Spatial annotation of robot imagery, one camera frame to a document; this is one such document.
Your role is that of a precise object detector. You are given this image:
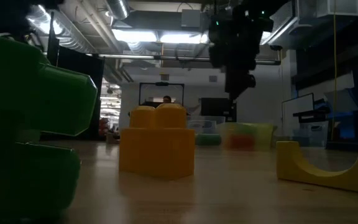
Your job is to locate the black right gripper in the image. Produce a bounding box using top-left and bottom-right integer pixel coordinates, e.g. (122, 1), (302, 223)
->
(208, 0), (275, 100)

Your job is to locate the green two-stud block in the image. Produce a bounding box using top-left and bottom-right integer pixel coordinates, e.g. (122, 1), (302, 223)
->
(234, 123), (262, 135)

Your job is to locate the yellow arch block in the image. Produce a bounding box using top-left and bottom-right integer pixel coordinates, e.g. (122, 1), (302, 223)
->
(275, 140), (358, 196)

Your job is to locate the yellow two-stud block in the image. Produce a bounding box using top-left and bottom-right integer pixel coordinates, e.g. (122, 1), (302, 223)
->
(118, 103), (196, 181)

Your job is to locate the small green block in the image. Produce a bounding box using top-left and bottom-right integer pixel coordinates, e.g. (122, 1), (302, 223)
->
(0, 30), (98, 220)

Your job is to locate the black cabinet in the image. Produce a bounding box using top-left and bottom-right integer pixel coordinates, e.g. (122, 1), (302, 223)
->
(200, 97), (238, 123)

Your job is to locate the small clear plastic bin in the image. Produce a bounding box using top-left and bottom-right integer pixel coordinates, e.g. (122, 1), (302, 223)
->
(186, 115), (227, 146)
(272, 120), (329, 147)

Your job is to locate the red block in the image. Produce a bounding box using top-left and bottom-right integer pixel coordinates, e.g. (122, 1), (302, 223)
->
(228, 134), (256, 151)

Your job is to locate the yellow plastic bin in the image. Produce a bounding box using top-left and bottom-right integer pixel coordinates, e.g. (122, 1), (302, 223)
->
(222, 122), (275, 152)

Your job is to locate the long hanging light bar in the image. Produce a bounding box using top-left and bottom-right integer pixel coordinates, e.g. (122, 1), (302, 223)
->
(85, 53), (282, 67)

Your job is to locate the white board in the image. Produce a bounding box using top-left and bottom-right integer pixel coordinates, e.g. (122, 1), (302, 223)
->
(280, 92), (316, 133)

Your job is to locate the green cylinder block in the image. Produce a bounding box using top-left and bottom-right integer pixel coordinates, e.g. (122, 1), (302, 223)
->
(195, 133), (222, 146)

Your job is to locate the ceiling light panel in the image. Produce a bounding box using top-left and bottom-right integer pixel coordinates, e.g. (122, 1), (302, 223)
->
(159, 32), (203, 45)
(112, 29), (158, 44)

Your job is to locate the black shelf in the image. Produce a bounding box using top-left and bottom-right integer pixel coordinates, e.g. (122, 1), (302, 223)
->
(292, 107), (332, 125)

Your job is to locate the grey junction box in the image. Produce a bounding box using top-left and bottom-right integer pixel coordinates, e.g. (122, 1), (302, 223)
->
(180, 9), (202, 29)

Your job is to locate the white ceiling unit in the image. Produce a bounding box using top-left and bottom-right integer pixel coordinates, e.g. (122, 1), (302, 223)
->
(315, 0), (358, 18)

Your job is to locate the black partition board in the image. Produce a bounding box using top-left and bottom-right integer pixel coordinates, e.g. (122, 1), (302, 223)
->
(40, 11), (106, 141)

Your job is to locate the silver rectangular air duct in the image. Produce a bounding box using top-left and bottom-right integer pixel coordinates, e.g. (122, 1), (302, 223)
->
(261, 0), (300, 47)

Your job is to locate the black frame station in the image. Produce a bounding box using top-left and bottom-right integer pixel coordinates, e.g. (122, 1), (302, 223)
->
(138, 82), (185, 108)

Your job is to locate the silver round duct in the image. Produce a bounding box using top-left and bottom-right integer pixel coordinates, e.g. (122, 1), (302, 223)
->
(105, 0), (131, 21)

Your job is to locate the silver ribbed duct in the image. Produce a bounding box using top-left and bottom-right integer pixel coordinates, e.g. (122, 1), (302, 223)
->
(26, 0), (117, 55)

